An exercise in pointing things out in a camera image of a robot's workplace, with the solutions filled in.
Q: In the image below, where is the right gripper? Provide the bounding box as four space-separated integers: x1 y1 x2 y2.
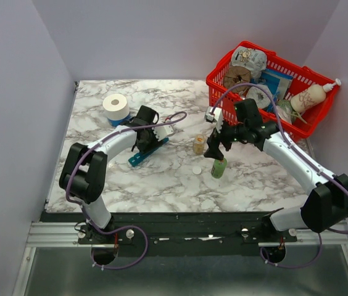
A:
204 115 248 160

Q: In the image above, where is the teal weekly pill organizer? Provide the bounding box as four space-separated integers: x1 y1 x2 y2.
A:
128 138 169 167

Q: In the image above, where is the white bottle cap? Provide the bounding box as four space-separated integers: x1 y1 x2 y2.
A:
192 166 202 175

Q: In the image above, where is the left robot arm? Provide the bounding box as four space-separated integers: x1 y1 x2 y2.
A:
59 105 165 244

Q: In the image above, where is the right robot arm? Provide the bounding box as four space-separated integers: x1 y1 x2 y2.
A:
204 99 348 242

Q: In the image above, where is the green pill bottle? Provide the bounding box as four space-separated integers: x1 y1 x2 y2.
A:
211 158 227 179

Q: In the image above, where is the amber pill bottle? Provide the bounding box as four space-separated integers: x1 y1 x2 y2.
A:
193 134 207 155

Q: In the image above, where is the blue tape roll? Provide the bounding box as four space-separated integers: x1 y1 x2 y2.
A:
108 113 131 127

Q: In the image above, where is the white toilet paper roll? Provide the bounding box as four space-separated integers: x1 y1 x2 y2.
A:
102 94 130 121

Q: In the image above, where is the silver wrapped roll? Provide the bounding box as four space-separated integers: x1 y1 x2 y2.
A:
246 84 273 109

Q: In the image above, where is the green white pouch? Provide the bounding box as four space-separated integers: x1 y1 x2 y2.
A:
276 99 307 124

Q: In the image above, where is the red shopping basket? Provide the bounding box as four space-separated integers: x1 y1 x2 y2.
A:
205 41 340 141

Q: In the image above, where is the blue packet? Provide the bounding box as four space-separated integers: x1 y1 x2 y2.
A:
259 69 293 100

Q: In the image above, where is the printed wrapped package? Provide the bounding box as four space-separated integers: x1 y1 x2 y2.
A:
230 46 267 80

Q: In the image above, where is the cream pump lotion bottle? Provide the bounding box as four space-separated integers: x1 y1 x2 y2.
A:
290 78 342 113

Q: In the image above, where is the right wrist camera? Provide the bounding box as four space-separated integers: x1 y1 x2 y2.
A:
204 106 223 133

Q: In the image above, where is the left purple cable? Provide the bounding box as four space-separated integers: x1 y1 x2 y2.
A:
65 111 188 271

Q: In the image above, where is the purple cable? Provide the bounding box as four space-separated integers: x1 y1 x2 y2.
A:
65 111 188 271
212 83 348 269

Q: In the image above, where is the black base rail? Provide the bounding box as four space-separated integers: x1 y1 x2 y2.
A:
39 211 337 258

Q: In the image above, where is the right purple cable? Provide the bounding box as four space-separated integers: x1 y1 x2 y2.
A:
212 83 348 269

